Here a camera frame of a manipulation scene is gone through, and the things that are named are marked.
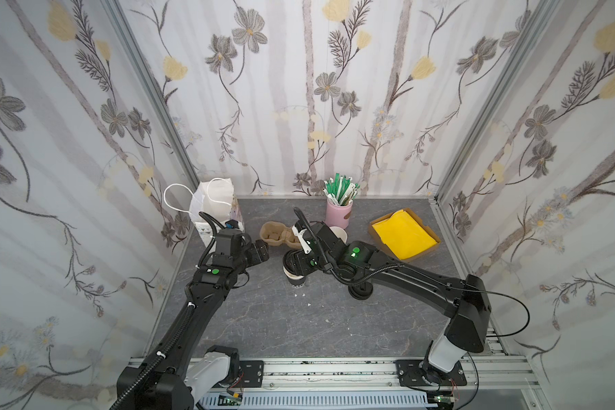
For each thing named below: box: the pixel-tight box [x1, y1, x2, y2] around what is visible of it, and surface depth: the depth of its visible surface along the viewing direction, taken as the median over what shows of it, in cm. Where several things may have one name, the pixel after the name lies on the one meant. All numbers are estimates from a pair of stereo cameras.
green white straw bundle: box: [322, 172, 361, 206], surface depth 100 cm
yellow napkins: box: [371, 209, 439, 261], surface depth 103 cm
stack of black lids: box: [347, 281, 374, 301], surface depth 90 cm
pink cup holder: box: [323, 198, 354, 229], surface depth 103 cm
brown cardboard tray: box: [368, 207, 442, 263], surface depth 104 cm
